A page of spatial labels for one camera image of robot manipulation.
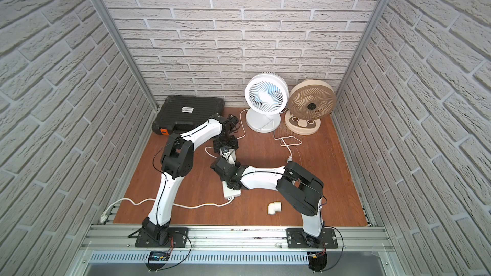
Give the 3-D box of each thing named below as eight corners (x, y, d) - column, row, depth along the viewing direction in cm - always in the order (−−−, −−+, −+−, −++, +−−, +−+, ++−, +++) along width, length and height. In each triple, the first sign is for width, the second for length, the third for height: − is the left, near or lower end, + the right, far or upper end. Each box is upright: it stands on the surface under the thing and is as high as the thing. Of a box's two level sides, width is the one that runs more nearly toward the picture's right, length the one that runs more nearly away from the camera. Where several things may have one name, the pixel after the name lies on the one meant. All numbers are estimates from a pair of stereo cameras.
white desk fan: (246, 132, 109) (245, 88, 83) (246, 116, 117) (245, 71, 91) (280, 132, 110) (289, 88, 84) (278, 116, 118) (286, 72, 92)
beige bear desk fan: (284, 135, 109) (294, 94, 84) (282, 121, 115) (291, 79, 90) (320, 135, 109) (341, 94, 84) (317, 121, 115) (335, 80, 91)
